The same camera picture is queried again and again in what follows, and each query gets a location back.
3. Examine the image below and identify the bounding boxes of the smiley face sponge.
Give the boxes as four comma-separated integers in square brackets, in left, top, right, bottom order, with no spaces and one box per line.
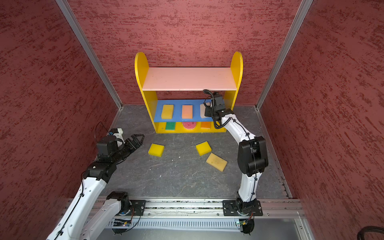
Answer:
[182,122,197,131]

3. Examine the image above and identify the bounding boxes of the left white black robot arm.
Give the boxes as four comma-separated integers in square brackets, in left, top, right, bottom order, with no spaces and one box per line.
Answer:
[47,129,145,240]

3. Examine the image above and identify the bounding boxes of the orange sponge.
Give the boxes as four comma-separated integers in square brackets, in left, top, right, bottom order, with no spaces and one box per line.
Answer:
[201,122,211,130]

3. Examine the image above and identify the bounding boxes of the left aluminium corner post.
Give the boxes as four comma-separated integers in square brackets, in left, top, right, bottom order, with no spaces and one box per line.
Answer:
[56,0,123,110]

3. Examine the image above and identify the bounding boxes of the tan yellow sponge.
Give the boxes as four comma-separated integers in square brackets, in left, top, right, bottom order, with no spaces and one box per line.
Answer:
[206,153,228,172]

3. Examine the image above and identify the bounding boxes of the right circuit board with wires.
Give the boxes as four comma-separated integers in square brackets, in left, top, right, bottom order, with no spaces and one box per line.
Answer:
[239,212,255,235]

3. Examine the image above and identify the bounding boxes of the left circuit board with wires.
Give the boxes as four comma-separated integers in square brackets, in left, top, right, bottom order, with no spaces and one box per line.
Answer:
[111,216,142,235]

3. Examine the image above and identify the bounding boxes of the salmon pink sponge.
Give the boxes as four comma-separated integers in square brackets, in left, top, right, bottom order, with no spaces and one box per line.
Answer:
[182,105,193,120]

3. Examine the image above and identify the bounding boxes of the right aluminium corner post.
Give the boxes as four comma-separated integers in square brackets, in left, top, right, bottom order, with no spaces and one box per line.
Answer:
[256,0,313,112]

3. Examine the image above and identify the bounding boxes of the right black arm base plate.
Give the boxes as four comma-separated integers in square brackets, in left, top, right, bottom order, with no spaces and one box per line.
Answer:
[222,199,263,217]

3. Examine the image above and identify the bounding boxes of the aluminium corner post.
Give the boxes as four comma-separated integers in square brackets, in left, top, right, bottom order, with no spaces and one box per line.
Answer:
[56,0,123,110]
[256,0,313,112]

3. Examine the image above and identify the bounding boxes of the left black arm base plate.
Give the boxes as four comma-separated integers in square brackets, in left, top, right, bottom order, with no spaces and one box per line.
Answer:
[118,200,147,216]

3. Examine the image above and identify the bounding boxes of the green yellow sponge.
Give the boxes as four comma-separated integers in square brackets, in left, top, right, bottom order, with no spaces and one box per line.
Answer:
[166,122,176,131]

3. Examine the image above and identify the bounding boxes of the circuit board with wires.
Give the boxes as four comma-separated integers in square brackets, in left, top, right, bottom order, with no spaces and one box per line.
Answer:
[111,216,142,235]
[239,212,255,235]

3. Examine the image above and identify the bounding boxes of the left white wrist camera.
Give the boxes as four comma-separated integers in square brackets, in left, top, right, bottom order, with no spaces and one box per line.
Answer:
[109,128,125,143]

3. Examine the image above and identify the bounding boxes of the pale pink sponge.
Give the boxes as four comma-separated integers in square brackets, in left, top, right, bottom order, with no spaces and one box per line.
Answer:
[200,104,208,119]

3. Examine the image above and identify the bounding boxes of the bright yellow sponge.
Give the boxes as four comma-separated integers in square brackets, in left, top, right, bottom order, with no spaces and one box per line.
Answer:
[148,144,165,157]
[196,142,212,156]

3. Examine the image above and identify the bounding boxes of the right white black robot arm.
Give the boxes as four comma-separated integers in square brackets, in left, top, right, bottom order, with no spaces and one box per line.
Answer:
[203,90,269,215]

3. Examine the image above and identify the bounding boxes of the yellow shelf pink blue boards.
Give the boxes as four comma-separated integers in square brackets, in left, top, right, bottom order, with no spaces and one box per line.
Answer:
[135,52,244,134]

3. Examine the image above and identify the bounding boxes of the dark yellow sponge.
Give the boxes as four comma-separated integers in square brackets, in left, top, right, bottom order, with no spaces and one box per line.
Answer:
[161,105,174,120]

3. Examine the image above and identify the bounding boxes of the black cable bottom right corner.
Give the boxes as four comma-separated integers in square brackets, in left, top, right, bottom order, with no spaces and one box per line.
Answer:
[356,225,384,240]

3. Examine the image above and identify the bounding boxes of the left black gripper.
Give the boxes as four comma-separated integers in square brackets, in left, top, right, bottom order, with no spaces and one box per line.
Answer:
[111,134,145,164]

